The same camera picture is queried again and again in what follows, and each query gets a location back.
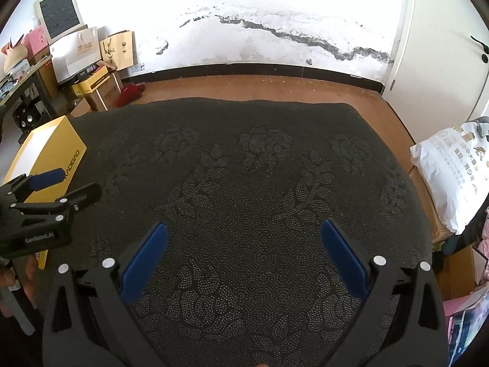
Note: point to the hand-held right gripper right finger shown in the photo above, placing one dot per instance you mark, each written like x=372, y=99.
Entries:
x=344, y=260

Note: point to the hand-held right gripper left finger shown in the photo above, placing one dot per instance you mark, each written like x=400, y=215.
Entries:
x=147, y=260

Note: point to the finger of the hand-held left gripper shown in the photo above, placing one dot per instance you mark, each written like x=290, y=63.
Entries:
x=82, y=195
x=47, y=177

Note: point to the yellow box with white inside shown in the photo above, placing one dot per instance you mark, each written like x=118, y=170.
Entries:
x=57, y=149

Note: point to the person's left hand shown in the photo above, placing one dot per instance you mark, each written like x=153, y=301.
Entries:
x=31, y=279

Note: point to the small black speaker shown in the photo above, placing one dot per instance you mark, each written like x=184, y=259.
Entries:
x=28, y=116

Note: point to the grey bar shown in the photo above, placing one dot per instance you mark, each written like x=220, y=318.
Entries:
x=19, y=313

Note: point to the black desk with yellow edge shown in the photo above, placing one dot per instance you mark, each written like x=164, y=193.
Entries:
x=38, y=84

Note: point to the yellow cardboard box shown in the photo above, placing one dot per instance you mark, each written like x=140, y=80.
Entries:
x=93, y=80

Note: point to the red cloth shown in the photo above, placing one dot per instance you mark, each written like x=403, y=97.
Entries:
x=128, y=95

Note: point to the black flower-patterned cloth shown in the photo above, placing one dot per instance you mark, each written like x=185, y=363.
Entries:
x=248, y=198

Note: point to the white paper bag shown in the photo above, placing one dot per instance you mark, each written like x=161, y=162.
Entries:
x=74, y=55

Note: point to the white printed sack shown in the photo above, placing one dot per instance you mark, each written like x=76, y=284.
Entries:
x=447, y=176

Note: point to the pink box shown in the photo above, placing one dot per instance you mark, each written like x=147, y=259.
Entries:
x=38, y=42

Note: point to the colourful printed packets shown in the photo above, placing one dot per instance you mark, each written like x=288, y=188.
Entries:
x=466, y=328

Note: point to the pink clothing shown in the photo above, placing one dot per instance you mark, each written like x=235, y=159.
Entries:
x=483, y=244

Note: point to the tan paper bag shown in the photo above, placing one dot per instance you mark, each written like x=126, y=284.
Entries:
x=120, y=49

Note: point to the white framed monitor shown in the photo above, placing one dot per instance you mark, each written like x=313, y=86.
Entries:
x=59, y=11

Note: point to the white door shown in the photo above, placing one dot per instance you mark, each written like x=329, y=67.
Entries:
x=439, y=46

